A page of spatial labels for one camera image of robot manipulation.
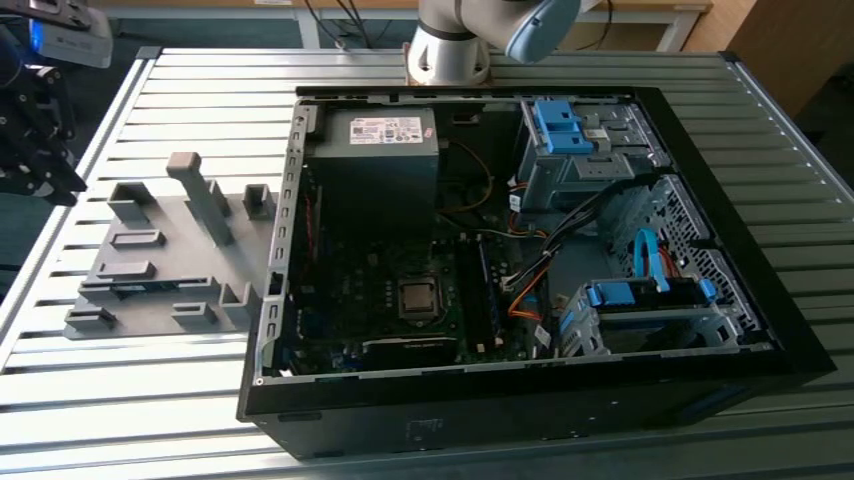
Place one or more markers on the grey power supply unit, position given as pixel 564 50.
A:
pixel 374 175

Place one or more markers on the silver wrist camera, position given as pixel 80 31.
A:
pixel 73 47

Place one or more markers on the brown wooden cabinet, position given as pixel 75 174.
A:
pixel 787 40

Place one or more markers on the black graphics card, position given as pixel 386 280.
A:
pixel 407 352

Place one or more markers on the black RAM slot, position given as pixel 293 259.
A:
pixel 472 300

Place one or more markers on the hard disk in blue carrier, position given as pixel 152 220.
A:
pixel 620 295

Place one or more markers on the grey metal disk bay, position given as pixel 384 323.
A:
pixel 667 317

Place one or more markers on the grey metal drive cage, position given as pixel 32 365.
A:
pixel 587 172

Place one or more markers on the silver CPU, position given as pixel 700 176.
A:
pixel 420 297

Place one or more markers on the blue plastic drive carrier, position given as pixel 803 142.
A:
pixel 560 127

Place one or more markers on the blue RAM stick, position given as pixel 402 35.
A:
pixel 143 286

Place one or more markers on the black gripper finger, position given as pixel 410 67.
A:
pixel 16 170
pixel 53 115

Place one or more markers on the green motherboard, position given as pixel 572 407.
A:
pixel 360 300

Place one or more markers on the black open PC case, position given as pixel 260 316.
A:
pixel 467 415

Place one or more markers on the grey plastic parts rack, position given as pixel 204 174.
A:
pixel 173 235

